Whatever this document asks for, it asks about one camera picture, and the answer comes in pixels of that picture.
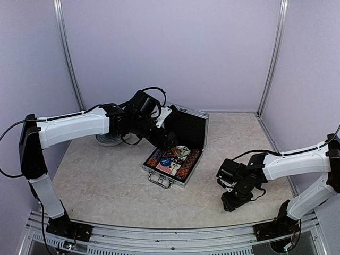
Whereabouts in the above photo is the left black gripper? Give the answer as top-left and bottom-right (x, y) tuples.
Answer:
(131, 115), (179, 151)

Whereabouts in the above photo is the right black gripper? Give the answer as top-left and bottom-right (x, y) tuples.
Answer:
(221, 180), (253, 212)

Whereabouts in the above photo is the red triangular button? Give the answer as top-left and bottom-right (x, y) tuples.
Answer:
(163, 148), (177, 157)

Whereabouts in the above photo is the clear round dealer button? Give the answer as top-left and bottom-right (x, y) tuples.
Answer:
(177, 146), (190, 155)

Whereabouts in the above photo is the blue small blind button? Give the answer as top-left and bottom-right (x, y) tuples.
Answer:
(159, 157), (172, 167)

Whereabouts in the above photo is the blue playing card deck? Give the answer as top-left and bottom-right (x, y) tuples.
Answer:
(172, 146), (191, 160)

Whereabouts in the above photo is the aluminium poker case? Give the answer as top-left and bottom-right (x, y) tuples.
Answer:
(142, 105), (209, 189)

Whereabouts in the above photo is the red playing card deck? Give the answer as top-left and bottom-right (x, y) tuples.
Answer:
(156, 159), (183, 176)

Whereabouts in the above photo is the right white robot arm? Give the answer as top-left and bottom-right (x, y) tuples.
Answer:
(216, 134), (339, 236)

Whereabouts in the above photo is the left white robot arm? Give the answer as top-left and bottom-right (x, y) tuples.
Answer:
(19, 90), (178, 236)

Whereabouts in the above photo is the left chip row in case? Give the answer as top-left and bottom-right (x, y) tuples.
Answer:
(146, 149), (163, 167)

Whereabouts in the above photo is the chip row in case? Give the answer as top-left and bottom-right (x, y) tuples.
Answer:
(146, 149), (163, 167)
(175, 149), (200, 181)

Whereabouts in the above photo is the right chip row in case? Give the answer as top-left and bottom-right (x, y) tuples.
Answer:
(175, 149), (200, 181)

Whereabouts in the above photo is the grey round coaster tray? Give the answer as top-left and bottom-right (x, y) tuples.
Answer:
(95, 133), (123, 147)

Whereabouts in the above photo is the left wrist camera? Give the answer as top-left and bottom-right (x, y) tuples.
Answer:
(156, 104), (177, 128)

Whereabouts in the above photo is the front aluminium rail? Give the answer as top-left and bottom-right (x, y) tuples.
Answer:
(17, 211), (327, 254)

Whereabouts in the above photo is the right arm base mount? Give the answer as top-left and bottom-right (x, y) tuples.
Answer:
(253, 220), (301, 242)

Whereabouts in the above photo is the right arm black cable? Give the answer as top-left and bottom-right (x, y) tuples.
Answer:
(232, 124), (340, 163)

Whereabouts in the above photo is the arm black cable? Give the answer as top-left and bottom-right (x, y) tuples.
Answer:
(0, 86), (168, 179)
(232, 124), (340, 163)

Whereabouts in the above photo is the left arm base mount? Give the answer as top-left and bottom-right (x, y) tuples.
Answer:
(46, 222), (93, 242)

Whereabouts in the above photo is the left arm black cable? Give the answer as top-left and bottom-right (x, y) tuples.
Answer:
(0, 86), (168, 179)

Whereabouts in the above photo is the left aluminium frame post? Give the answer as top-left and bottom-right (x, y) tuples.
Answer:
(53, 0), (86, 111)

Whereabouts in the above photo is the aluminium frame post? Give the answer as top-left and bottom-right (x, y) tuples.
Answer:
(257, 0), (289, 118)
(53, 0), (86, 111)

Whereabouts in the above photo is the right aluminium frame post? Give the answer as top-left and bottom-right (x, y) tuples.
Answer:
(257, 0), (289, 118)

